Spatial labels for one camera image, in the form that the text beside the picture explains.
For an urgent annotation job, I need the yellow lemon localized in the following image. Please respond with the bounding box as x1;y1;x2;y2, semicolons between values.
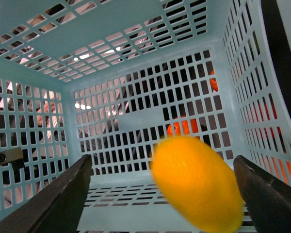
151;136;244;233

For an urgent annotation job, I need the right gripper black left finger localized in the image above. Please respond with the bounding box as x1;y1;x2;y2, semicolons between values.
0;155;92;233

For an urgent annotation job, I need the light teal shopping basket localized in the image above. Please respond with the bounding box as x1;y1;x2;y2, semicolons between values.
0;0;291;233

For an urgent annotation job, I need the orange persimmon green calyx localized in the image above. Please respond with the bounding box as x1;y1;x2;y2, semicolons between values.
167;119;199;137

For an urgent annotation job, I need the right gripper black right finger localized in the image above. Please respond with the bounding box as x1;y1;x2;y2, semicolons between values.
233;155;291;233

